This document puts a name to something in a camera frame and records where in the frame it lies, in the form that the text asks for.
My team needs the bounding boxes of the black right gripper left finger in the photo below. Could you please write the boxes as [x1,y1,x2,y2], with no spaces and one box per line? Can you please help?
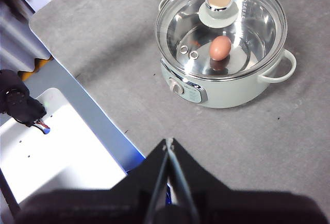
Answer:
[14,138,170,224]

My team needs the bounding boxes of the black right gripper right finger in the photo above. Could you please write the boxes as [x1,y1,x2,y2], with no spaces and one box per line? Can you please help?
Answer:
[169,137,329,224]

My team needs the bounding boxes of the brown egg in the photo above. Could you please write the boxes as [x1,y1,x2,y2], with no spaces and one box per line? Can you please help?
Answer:
[209,35,232,61]

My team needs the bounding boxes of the glass lid with green knob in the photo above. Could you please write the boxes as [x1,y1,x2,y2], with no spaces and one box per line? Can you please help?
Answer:
[155,0,288,77]

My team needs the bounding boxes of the pale green electric cooking pot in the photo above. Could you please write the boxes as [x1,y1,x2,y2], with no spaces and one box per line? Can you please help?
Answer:
[154,0,298,109]

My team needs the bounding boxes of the grey pleated curtain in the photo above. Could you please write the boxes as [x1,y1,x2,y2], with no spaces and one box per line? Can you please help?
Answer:
[0,0,85,74]

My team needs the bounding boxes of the red and blue wire bundle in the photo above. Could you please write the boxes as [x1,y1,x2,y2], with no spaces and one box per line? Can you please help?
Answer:
[32,118,52,135]

